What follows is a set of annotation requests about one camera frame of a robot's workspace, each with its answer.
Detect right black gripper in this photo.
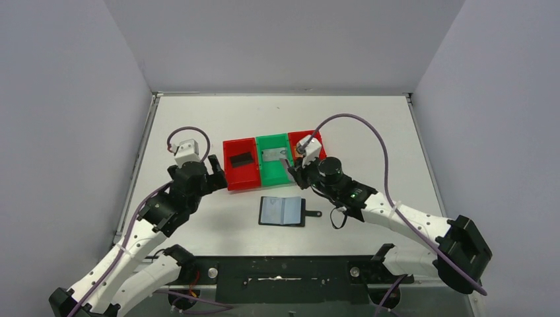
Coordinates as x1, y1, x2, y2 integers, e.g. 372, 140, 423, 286
289, 152, 338, 200

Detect black leather card holder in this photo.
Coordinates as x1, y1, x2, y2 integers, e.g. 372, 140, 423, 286
258, 195, 323, 227

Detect white card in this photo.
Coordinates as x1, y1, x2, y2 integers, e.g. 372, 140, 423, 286
260, 197, 302, 225

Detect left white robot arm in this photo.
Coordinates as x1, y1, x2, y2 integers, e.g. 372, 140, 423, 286
48, 155, 227, 316

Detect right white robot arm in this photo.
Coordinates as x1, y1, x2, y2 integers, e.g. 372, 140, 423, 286
286, 157, 493, 295

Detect black card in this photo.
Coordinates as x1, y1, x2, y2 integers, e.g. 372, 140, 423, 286
229, 152, 254, 168

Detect silver card with magnetic stripe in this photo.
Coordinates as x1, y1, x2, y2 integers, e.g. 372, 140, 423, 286
261, 147, 287, 162

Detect right red plastic bin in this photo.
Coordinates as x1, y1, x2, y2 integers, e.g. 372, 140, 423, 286
287, 130, 327, 161

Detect red plastic bin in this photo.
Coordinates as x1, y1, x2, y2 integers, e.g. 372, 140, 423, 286
287, 130, 327, 161
223, 137, 262, 191

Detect green plastic bin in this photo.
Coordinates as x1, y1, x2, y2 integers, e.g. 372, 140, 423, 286
256, 133, 293, 187

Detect left red plastic bin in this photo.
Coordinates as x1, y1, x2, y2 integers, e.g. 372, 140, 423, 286
223, 137, 262, 191

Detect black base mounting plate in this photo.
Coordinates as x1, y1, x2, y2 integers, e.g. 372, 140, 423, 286
171, 244, 397, 304

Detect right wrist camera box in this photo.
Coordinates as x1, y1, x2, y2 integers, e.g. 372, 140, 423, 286
297, 135, 322, 168

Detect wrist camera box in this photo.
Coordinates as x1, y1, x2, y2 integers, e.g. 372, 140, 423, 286
174, 139, 201, 167
297, 135, 322, 168

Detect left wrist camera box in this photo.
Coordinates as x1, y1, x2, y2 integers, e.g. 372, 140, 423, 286
174, 139, 201, 167

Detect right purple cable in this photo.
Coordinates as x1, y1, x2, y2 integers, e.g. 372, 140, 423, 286
297, 114, 488, 297

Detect aluminium table edge rail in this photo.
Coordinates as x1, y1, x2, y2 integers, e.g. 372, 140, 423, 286
112, 92, 163, 244

